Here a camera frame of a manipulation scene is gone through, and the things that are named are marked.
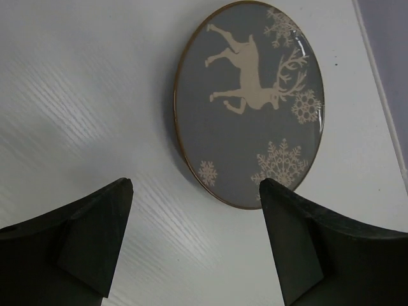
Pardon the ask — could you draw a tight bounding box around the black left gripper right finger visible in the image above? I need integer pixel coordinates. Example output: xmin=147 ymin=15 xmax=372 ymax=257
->
xmin=259 ymin=178 xmax=407 ymax=305

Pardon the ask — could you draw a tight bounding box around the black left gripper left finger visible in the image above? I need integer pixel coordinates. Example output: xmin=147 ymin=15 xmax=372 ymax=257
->
xmin=1 ymin=178 xmax=133 ymax=305

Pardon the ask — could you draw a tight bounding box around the grey reindeer pattern plate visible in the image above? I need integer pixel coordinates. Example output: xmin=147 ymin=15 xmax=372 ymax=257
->
xmin=173 ymin=1 xmax=324 ymax=210

